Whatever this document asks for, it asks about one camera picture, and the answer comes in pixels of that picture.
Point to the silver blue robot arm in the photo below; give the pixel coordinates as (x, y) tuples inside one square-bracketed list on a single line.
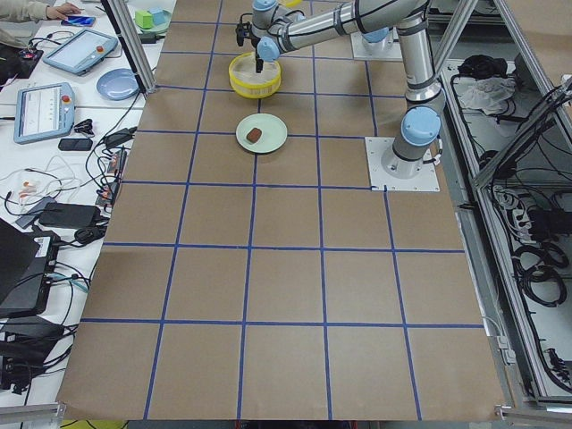
[(372, 61)]

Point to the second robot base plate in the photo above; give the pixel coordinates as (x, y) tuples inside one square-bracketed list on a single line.
[(387, 50)]

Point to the green bowl with blocks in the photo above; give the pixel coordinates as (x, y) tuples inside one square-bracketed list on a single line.
[(160, 28)]

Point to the white crumpled cloth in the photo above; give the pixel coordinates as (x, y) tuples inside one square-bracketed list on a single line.
[(491, 96)]

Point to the teach pendant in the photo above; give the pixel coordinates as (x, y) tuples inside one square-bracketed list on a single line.
[(44, 112), (82, 52)]

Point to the lower teach pendant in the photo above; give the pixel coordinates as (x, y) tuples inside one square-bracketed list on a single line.
[(44, 112)]

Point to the upper teach pendant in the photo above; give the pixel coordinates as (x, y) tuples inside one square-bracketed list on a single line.
[(82, 52)]

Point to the person's hand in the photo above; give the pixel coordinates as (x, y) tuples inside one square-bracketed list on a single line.
[(62, 12)]

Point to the black power adapter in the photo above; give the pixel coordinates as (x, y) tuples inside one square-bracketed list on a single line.
[(119, 137)]

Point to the black laptop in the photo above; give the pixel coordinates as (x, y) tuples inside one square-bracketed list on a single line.
[(27, 260)]

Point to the yellow bamboo steamer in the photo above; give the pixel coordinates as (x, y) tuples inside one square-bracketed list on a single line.
[(248, 83)]

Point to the black phone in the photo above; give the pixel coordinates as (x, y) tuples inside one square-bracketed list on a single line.
[(75, 144)]

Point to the blue foam block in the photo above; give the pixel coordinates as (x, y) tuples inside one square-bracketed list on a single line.
[(157, 15)]

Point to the brown bun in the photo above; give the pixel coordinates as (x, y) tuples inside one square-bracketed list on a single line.
[(254, 135)]

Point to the light green plate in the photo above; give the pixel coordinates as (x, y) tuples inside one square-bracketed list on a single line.
[(274, 134)]

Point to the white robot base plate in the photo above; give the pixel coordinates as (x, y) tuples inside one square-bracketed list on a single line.
[(387, 172)]

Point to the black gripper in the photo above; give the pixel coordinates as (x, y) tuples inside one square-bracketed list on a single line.
[(258, 59)]

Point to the smartphone on desk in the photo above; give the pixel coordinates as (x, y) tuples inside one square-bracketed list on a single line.
[(79, 21)]

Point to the green foam block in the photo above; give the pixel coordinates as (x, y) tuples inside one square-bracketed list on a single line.
[(143, 19)]

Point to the blue plate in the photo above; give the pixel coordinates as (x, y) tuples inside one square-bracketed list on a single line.
[(118, 84)]

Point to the black power brick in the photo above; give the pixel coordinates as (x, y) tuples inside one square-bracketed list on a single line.
[(69, 216)]

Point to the aluminium frame post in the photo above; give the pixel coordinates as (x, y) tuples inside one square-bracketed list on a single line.
[(125, 30)]

